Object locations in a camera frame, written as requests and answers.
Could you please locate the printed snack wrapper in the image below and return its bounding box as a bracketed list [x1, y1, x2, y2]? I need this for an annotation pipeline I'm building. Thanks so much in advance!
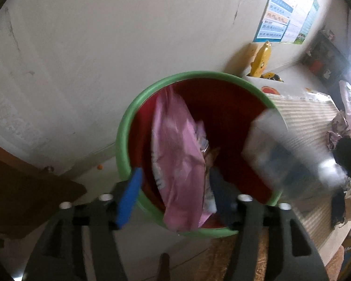
[194, 120, 221, 214]

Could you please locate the brown woven mat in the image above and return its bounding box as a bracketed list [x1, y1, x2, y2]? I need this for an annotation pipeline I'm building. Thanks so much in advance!
[196, 234, 270, 281]

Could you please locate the pink plastic bag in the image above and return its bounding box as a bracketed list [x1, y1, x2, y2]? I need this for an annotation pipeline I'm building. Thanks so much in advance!
[150, 89, 217, 232]

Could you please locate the white printed paper sheet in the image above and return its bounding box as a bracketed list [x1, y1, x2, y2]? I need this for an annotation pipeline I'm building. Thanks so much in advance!
[243, 74, 331, 101]

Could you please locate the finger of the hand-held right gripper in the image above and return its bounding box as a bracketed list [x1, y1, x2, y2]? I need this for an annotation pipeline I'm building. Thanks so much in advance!
[332, 137, 351, 186]

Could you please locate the yellow and black toy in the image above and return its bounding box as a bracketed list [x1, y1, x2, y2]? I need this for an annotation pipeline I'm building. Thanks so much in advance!
[260, 73, 284, 82]

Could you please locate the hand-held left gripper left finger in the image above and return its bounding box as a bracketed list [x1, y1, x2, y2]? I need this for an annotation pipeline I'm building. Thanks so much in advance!
[23, 168, 143, 281]

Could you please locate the yellow cartoon toy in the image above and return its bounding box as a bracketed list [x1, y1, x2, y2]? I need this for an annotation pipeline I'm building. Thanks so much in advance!
[250, 41, 272, 78]

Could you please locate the blue-bordered wall chart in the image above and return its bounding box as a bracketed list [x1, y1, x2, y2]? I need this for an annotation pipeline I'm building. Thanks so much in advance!
[253, 0, 293, 43]

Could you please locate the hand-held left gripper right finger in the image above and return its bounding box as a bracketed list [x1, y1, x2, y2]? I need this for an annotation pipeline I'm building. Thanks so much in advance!
[209, 168, 331, 281]

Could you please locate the striped beige mat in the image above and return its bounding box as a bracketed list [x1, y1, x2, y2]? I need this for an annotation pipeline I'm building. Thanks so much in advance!
[266, 94, 351, 252]

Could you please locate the dark storage shelf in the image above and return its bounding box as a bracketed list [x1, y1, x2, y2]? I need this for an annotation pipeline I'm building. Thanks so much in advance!
[303, 29, 350, 85]

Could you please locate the red bin with green rim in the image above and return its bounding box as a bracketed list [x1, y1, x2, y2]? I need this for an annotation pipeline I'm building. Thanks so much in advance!
[115, 71, 289, 238]

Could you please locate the clear plastic container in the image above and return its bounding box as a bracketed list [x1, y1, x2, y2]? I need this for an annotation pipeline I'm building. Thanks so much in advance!
[241, 108, 347, 202]

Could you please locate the white wall chart green border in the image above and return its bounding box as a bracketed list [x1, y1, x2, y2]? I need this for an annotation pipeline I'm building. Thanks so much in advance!
[273, 0, 321, 45]

